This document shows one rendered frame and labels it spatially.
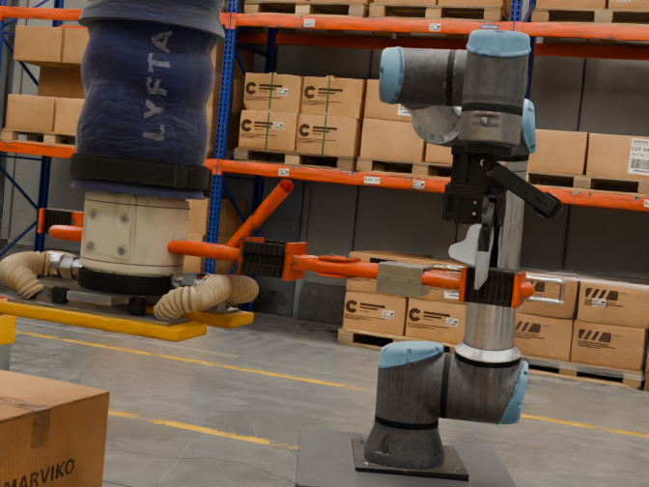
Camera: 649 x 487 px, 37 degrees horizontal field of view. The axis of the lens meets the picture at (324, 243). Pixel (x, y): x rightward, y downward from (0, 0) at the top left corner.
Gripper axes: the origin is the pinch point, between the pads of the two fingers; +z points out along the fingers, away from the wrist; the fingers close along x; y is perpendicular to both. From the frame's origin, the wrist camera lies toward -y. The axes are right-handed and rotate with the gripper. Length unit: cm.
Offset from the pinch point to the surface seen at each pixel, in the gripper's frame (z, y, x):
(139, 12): -36, 55, 12
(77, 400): 31, 73, -7
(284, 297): 103, 357, -832
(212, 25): -36, 48, 3
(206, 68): -29, 48, 2
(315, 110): -90, 296, -710
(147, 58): -29, 54, 11
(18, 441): 35, 73, 9
